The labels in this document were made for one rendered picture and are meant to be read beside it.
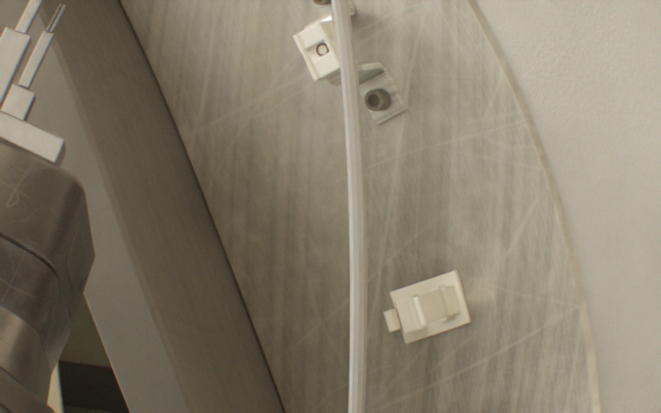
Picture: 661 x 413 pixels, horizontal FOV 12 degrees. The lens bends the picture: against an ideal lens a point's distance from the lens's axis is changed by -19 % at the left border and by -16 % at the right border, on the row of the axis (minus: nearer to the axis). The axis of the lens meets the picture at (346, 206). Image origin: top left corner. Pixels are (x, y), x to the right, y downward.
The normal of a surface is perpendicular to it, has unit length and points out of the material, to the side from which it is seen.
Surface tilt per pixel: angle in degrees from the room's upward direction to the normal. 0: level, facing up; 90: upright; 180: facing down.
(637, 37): 90
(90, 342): 90
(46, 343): 110
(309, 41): 90
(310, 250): 90
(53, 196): 66
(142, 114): 55
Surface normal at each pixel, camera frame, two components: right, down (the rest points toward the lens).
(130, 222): 0.78, -0.37
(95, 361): 0.17, 0.18
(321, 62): -0.50, 0.12
